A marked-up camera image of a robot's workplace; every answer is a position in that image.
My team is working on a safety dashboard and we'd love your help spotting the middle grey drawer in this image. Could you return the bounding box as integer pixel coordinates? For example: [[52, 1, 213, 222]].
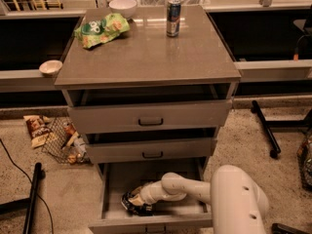
[[86, 137, 216, 163]]

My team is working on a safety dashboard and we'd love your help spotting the white bowl on counter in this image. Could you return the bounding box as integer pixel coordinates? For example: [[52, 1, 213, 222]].
[[109, 0, 137, 20]]

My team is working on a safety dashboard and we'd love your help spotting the black stand leg right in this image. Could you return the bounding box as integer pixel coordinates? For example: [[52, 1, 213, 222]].
[[251, 100, 312, 159]]

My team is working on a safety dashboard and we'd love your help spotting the green chip bag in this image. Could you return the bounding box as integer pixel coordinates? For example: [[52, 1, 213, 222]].
[[74, 13, 130, 49]]

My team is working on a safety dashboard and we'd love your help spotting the black stand leg left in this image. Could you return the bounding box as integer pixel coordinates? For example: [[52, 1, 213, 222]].
[[0, 163, 44, 234]]

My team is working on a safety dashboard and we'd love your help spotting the black floor cable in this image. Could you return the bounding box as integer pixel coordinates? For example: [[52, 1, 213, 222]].
[[0, 137, 55, 234]]

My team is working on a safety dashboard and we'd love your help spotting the wire mesh basket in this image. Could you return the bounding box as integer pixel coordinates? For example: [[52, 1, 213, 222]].
[[42, 117, 90, 165]]

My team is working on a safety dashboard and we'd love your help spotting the black object bottom right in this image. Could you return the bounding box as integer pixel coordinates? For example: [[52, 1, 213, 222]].
[[271, 223, 308, 234]]

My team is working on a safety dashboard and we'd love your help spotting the blue chip bag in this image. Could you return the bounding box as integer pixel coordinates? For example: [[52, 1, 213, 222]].
[[121, 191, 152, 216]]

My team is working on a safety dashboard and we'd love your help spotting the grey drawer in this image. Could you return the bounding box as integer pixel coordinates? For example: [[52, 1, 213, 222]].
[[68, 100, 232, 134], [86, 137, 216, 163], [90, 158, 213, 234]]

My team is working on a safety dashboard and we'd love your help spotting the dark energy drink can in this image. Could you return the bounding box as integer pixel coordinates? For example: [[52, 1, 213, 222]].
[[167, 0, 181, 37]]

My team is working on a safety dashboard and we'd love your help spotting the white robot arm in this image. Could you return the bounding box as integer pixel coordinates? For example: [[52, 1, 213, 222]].
[[128, 165, 269, 234]]

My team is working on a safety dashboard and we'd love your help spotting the top grey drawer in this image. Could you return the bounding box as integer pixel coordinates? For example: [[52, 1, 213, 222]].
[[68, 100, 232, 134]]

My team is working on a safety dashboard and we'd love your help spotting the grey drawer cabinet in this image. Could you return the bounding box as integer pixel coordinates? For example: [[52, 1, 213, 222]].
[[55, 6, 240, 223]]

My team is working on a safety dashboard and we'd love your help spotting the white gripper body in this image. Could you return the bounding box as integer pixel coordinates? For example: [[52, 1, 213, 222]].
[[139, 181, 186, 205]]

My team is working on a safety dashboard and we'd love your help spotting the black stand leg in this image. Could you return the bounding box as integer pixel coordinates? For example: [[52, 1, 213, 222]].
[[0, 163, 44, 234], [251, 100, 312, 159]]

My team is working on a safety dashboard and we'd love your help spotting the bottom grey drawer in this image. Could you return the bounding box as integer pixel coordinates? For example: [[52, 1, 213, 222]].
[[90, 158, 213, 234]]

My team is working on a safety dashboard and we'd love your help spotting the brown snack bag on floor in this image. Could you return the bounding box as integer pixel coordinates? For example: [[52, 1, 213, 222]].
[[23, 115, 53, 148]]

